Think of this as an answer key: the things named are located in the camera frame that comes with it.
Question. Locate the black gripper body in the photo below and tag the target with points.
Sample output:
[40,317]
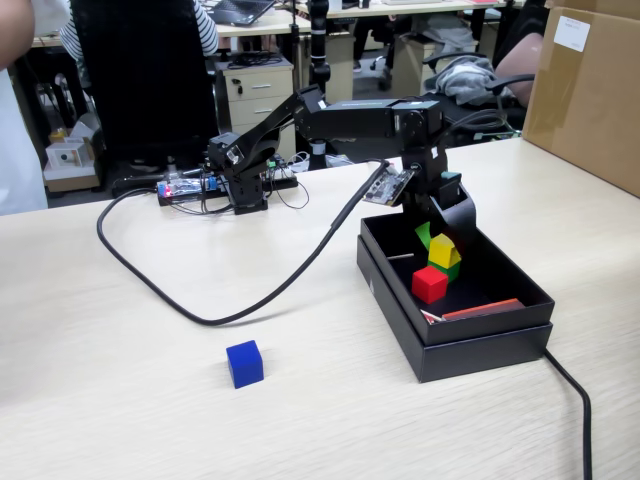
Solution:
[425,185]

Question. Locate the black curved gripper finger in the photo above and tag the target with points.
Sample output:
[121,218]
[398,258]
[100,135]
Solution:
[462,215]

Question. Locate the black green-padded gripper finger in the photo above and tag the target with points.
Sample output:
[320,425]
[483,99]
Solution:
[425,232]

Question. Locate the yellow wooden cube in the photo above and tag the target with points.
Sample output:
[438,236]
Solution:
[444,251]

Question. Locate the green wooden cube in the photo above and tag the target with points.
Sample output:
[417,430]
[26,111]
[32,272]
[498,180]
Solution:
[452,274]

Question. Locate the red wooden cube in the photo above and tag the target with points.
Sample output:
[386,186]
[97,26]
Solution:
[429,285]

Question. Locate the blue wooden cube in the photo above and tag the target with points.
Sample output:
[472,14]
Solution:
[245,365]

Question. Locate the bare forearm of bystander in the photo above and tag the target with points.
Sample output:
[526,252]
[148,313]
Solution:
[20,30]

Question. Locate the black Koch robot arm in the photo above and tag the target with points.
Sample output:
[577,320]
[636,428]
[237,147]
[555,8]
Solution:
[350,117]

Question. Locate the black cardboard box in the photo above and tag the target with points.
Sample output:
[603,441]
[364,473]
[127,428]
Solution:
[490,280]

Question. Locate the black open box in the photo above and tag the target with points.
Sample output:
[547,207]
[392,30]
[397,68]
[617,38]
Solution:
[475,357]

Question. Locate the large brown cardboard box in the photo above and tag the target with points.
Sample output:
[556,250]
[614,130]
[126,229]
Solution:
[590,100]

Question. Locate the open cardboard box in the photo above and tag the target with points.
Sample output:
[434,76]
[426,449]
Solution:
[70,180]

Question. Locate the pale headless wooden stick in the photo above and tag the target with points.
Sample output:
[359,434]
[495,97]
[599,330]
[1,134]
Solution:
[401,256]

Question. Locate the red tipped wooden match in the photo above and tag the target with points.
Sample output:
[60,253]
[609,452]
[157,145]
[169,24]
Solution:
[431,320]
[432,315]

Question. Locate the black office armchair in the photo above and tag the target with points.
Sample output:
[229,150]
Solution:
[465,111]

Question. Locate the orange matchbox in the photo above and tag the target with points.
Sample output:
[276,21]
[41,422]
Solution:
[480,309]

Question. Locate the grey crumpled garment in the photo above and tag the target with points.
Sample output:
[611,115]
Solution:
[465,80]

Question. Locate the seated person with bare knee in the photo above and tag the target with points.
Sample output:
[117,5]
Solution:
[520,65]

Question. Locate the black vertical stand pole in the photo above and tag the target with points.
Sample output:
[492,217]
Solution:
[318,50]

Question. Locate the long beige office desk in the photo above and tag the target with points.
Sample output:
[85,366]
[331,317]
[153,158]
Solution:
[400,9]

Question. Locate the beige drawer cabinet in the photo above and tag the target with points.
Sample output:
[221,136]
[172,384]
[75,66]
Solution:
[260,95]

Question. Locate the beige desk with laptop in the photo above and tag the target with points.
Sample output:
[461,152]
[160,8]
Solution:
[280,25]

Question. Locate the black laptop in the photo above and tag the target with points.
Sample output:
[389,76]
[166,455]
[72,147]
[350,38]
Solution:
[242,10]

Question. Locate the person in striped shirt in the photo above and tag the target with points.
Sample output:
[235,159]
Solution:
[207,30]

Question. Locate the black mesh office chair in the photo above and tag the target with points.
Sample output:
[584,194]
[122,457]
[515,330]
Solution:
[140,75]

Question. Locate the small white carton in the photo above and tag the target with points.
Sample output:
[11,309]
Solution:
[65,157]

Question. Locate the person in white clothing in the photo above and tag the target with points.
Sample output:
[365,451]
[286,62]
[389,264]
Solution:
[20,150]

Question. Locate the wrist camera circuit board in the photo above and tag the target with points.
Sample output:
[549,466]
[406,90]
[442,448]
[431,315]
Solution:
[387,189]

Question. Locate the narrow beige desk pedestal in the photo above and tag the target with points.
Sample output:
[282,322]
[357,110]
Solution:
[340,70]

